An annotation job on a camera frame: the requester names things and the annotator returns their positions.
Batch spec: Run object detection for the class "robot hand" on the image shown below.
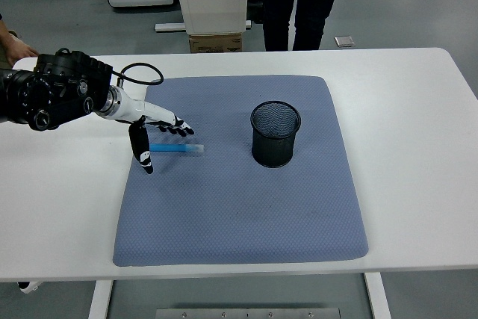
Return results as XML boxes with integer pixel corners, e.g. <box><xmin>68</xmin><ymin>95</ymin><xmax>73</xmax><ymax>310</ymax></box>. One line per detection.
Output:
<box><xmin>114</xmin><ymin>88</ymin><xmax>195</xmax><ymax>175</ymax></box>

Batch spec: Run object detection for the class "blue marker with clear cap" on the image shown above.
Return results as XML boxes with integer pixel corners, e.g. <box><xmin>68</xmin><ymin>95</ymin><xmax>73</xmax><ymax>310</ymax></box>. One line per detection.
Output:
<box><xmin>148</xmin><ymin>143</ymin><xmax>205</xmax><ymax>154</ymax></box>

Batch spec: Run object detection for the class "black mesh pen holder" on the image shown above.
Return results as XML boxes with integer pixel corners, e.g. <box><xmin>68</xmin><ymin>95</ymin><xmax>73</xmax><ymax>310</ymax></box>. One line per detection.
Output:
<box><xmin>249</xmin><ymin>100</ymin><xmax>302</xmax><ymax>169</ymax></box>

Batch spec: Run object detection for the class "white floor bar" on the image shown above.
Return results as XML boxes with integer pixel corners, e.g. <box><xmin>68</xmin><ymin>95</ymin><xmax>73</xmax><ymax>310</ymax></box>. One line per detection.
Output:
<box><xmin>155</xmin><ymin>22</ymin><xmax>187</xmax><ymax>33</ymax></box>

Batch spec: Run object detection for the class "brown cardboard box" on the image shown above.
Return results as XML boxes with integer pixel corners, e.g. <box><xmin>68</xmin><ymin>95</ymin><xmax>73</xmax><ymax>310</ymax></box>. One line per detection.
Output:
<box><xmin>188</xmin><ymin>33</ymin><xmax>243</xmax><ymax>54</ymax></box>

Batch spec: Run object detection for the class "blue-grey quilted mat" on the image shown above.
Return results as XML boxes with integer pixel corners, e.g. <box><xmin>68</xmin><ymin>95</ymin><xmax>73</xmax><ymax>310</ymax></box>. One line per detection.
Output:
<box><xmin>112</xmin><ymin>75</ymin><xmax>370</xmax><ymax>267</ymax></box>

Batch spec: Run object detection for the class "person in dark trousers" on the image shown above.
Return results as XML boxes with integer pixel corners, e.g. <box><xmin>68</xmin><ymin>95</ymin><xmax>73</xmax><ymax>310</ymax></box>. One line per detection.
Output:
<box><xmin>241</xmin><ymin>0</ymin><xmax>350</xmax><ymax>52</ymax></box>

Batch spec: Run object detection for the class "white table leg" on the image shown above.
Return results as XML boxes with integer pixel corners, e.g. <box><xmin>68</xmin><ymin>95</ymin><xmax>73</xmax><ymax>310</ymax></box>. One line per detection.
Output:
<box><xmin>364</xmin><ymin>272</ymin><xmax>392</xmax><ymax>319</ymax></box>
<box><xmin>88</xmin><ymin>280</ymin><xmax>114</xmax><ymax>319</ymax></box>

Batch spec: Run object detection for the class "silver floor socket plate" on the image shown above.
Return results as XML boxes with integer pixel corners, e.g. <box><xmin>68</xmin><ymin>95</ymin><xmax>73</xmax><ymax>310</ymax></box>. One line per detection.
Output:
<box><xmin>333</xmin><ymin>35</ymin><xmax>355</xmax><ymax>49</ymax></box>

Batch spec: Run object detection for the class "small white and black part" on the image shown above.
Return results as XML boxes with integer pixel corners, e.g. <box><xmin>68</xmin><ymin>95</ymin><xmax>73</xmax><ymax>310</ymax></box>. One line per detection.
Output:
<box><xmin>17</xmin><ymin>280</ymin><xmax>43</xmax><ymax>294</ymax></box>

